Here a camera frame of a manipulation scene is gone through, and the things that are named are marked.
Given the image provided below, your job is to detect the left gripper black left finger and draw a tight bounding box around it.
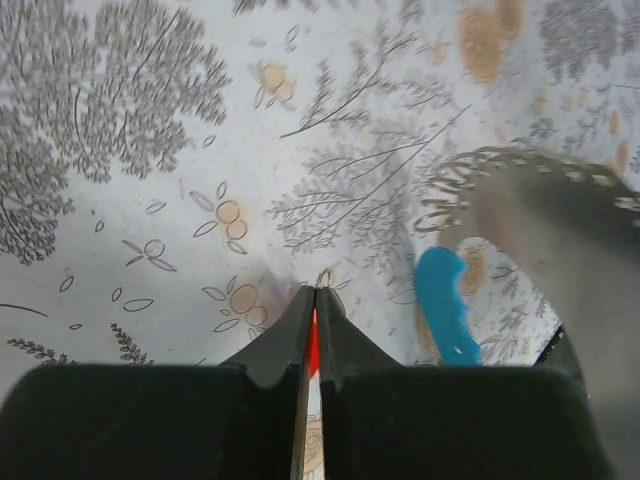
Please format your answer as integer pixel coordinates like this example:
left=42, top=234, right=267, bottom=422
left=1, top=286, right=313, bottom=479

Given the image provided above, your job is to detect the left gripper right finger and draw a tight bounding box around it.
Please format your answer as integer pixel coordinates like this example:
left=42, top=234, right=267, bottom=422
left=315, top=288, right=614, bottom=479

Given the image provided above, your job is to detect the red tag key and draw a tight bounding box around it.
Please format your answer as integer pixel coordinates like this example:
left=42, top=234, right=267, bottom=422
left=307, top=309, right=320, bottom=378

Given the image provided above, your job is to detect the grey keyring holder strap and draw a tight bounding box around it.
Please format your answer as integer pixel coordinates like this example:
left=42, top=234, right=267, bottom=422
left=412, top=144, right=640, bottom=381

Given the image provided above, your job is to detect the floral table mat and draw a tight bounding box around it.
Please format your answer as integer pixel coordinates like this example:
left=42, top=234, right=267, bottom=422
left=0, top=0, right=640, bottom=480

